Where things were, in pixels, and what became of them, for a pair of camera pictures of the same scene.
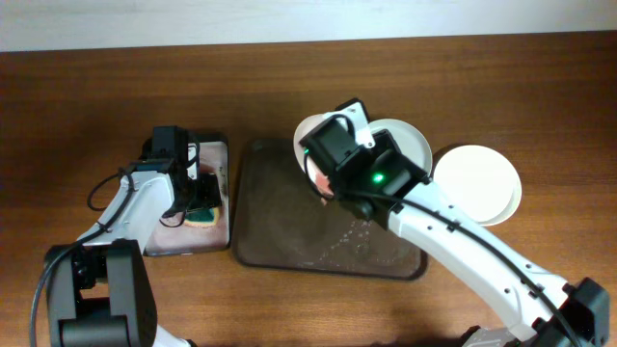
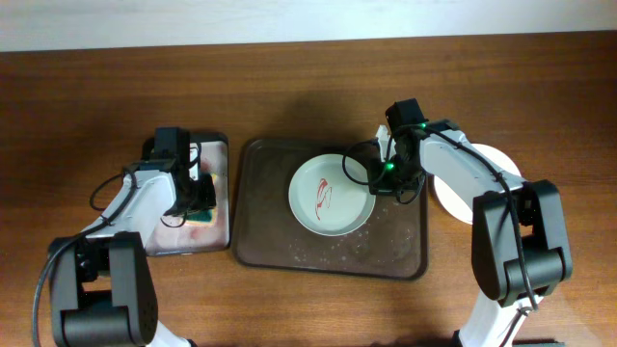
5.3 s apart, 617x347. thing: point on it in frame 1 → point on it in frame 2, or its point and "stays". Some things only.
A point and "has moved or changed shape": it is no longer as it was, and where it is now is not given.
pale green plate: [408, 141] has moved or changed shape
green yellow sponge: [202, 217] stays
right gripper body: [384, 146] → [391, 175]
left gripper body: [204, 194] stays
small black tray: [173, 236] stays
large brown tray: [280, 222] stays
